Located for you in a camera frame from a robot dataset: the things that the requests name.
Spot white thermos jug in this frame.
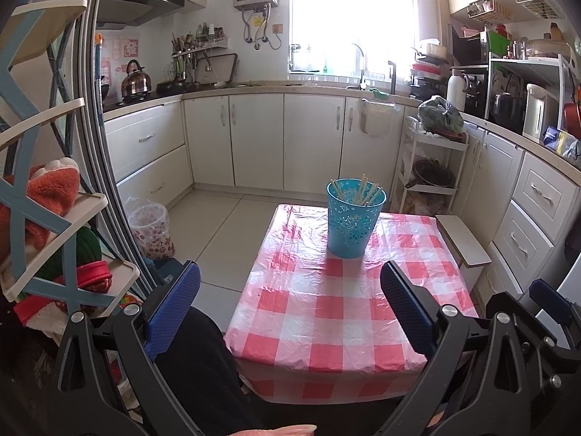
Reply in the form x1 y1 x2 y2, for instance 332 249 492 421
446 70 468 112

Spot stack of dishes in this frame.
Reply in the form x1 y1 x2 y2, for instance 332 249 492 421
411 39 448 101

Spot red pot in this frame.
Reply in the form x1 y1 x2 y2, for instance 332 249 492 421
563 102 581 137

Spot black frying pan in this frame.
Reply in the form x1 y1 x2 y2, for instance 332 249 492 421
157 79 189 96

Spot floral waste bin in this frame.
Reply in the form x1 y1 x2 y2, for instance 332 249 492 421
127 200 175 259

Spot cream cabinet run with drawers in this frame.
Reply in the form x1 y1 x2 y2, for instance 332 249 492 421
454 120 573 310

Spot black microwave oven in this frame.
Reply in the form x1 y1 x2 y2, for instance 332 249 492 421
449 23 488 66

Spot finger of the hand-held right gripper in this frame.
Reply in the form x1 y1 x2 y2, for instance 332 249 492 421
487 291 581 436
528 278 581 352

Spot green plush item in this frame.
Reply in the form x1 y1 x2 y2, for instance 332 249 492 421
36 227 103 282

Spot bunch of wooden chopsticks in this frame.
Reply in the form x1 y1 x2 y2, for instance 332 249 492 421
330 173 384 207

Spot kitchen faucet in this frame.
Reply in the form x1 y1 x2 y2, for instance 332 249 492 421
352 43 368 89

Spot green plastic board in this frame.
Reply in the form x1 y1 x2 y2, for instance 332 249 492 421
495 25 513 57

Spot white and blue shelf unit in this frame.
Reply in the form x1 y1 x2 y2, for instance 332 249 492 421
0 0 141 314

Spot steel cooking pot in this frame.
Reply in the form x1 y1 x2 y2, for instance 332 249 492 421
490 92 525 125

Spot white storage trolley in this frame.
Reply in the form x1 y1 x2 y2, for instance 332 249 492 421
393 118 468 214

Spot white electric water pot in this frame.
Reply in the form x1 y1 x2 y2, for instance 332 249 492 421
522 84 559 141

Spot white hanging waste bin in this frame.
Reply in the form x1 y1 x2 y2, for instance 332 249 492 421
361 97 400 139

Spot dark pan on trolley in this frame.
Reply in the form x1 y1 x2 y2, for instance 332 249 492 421
406 159 455 189

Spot cream door cabinet run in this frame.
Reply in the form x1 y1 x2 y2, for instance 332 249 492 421
182 92 407 196

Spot blue mop handle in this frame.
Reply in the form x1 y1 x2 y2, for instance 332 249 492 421
93 32 105 128

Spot cream drawer cabinet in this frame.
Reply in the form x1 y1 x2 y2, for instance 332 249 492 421
103 100 194 212

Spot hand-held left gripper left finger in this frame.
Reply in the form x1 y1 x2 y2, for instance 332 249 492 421
52 260 202 436

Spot leaning cutting board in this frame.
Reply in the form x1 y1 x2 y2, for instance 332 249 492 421
195 52 239 85

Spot bag of green vegetables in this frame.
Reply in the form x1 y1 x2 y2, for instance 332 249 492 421
418 95 464 134

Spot yellow packet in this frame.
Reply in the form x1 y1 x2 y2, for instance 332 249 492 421
558 132 581 160

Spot orange plush toy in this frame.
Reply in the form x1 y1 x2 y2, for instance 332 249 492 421
0 158 81 264

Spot pink wall stickers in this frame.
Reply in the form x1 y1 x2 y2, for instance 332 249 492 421
102 39 139 96

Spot blue packet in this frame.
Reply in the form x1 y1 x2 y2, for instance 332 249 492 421
542 125 568 153

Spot white low stool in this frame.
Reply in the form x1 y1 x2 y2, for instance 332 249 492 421
435 214 493 294

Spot white counter shelf rack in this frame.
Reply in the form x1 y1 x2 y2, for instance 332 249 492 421
483 54 577 141

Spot red checked plastic tablecloth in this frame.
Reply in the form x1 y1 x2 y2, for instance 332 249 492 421
224 203 479 403

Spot blue perforated plastic basket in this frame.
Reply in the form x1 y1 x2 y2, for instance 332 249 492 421
327 178 387 259

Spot person's left leg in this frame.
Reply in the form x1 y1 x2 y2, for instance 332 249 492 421
154 306 282 436

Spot kitchen window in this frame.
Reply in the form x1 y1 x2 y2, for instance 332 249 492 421
290 0 418 76

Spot steel whistling kettle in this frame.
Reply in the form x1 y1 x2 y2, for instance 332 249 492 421
120 60 153 98

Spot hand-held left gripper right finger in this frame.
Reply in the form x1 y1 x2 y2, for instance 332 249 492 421
380 261 527 436

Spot wall utensil rack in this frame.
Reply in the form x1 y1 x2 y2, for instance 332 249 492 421
170 23 228 80

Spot range hood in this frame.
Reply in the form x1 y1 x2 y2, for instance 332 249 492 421
95 0 184 30

